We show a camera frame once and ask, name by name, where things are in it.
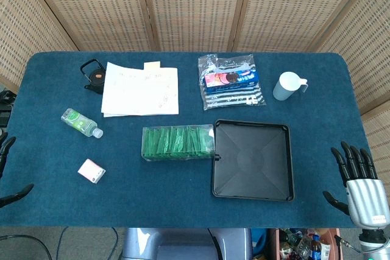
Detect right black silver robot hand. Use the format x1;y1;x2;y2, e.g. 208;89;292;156
322;141;390;230

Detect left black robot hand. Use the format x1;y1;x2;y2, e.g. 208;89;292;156
0;133;35;209

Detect clear box of green packets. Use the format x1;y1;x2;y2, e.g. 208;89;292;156
141;124;221;161

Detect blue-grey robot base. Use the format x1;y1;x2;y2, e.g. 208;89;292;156
121;227;254;260

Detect black square plastic tray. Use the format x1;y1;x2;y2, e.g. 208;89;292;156
211;119;296;202

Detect green tea packets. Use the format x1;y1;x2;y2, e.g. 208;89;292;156
143;125;216;159

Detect dark equipment beside table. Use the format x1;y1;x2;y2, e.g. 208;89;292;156
0;89;16;127

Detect water bottle with green label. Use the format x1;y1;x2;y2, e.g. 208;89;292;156
60;108;104;139

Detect box of assorted clutter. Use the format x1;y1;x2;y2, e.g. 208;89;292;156
268;228;346;260

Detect small pink white box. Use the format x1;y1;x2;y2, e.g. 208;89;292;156
77;158;107;184

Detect small black teapot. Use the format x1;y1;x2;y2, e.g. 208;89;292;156
80;58;106;94

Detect white paper sheets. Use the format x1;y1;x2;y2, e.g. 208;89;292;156
101;61;180;118

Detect clear bag with striped cloth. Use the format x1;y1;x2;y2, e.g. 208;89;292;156
197;53;266;111

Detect blue carpet table cover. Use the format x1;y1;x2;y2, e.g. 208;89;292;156
0;51;383;229

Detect blue cookie box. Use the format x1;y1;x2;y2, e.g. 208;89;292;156
203;69;261;93

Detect bamboo folding screen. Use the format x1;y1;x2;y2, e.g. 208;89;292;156
0;0;390;181

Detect black floor cable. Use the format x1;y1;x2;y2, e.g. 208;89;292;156
55;227;70;260
105;227;119;260
0;234;53;260

